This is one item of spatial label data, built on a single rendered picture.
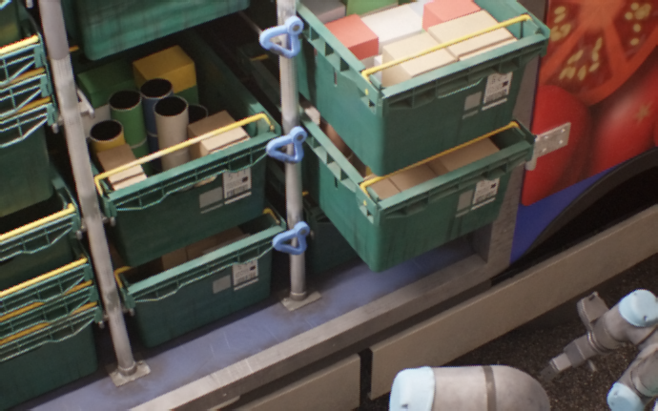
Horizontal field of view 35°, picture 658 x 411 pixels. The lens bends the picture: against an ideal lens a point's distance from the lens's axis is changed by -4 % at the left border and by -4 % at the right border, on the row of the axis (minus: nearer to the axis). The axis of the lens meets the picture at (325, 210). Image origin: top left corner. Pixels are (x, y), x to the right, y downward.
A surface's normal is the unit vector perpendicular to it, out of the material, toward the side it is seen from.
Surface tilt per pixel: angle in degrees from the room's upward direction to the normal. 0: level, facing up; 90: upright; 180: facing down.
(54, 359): 91
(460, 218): 93
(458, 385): 3
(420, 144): 97
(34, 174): 94
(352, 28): 3
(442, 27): 3
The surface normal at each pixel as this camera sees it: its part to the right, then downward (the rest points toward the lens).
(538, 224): 0.51, 0.59
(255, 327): -0.01, -0.72
